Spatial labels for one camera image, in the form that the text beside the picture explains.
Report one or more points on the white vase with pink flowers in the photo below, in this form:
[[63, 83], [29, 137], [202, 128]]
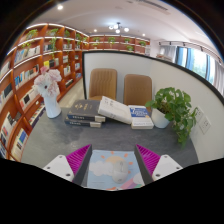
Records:
[[51, 106]]

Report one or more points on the pastel sun cloud mouse pad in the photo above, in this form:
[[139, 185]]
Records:
[[101, 166]]

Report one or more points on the ceiling air vent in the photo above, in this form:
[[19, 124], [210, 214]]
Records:
[[150, 4]]

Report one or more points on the orange wall shelf with plants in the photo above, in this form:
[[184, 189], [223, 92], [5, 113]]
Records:
[[116, 43]]

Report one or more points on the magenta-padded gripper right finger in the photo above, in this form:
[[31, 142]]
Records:
[[165, 166]]

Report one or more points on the thin dark hardcover book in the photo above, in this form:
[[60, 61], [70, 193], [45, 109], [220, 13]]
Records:
[[81, 122]]

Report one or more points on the white thick book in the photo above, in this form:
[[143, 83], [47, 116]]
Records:
[[115, 110]]

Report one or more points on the white wall socket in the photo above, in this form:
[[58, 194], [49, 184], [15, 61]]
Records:
[[205, 124], [199, 114]]

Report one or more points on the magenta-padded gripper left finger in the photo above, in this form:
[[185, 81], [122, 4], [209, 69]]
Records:
[[60, 167]]

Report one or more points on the green potted plant white pot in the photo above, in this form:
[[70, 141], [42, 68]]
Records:
[[173, 106]]

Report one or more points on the orange wooden bookshelf unit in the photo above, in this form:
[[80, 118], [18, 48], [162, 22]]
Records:
[[23, 86]]

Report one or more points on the multi-bulb ceiling lamp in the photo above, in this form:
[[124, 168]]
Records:
[[117, 27]]

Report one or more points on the thick dark hardcover book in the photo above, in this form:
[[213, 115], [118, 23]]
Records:
[[85, 108]]

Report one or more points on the tan upholstered chair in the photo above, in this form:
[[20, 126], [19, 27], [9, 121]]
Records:
[[102, 83], [138, 89]]

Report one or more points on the window with curtains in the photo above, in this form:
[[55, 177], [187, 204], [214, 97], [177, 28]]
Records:
[[196, 61]]

